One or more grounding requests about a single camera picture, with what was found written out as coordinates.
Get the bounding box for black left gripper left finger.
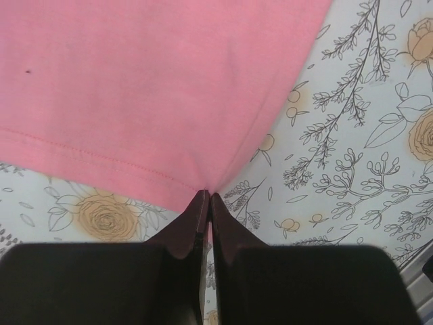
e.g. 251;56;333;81
1;190;210;324

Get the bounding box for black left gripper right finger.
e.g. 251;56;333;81
210;194;421;324

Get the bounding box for pink t shirt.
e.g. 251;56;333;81
1;1;331;211

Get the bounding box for floral patterned table mat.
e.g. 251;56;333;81
1;1;432;324

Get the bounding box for aluminium frame rail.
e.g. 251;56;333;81
401;246;432;319

